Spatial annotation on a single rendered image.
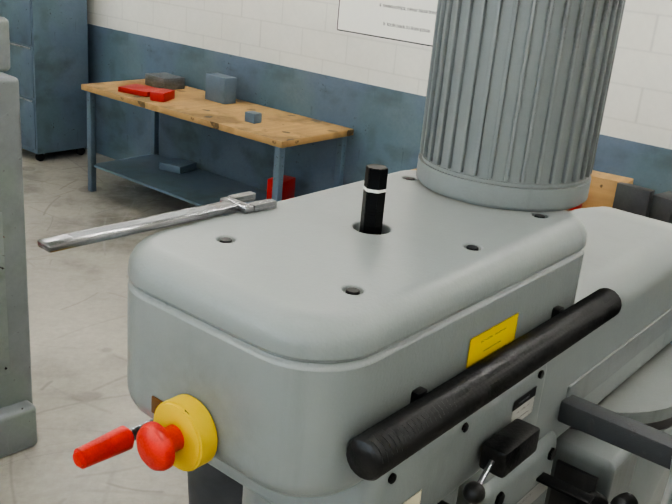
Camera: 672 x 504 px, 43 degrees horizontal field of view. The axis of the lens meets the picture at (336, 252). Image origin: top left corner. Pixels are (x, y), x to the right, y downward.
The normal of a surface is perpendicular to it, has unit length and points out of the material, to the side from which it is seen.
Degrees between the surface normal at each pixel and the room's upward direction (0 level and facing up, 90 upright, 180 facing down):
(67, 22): 90
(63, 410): 0
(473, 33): 90
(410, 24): 90
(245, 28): 90
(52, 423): 0
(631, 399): 0
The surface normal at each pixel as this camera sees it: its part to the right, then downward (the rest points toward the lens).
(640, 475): 0.41, 0.04
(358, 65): -0.64, 0.22
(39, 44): 0.77, 0.29
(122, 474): 0.08, -0.93
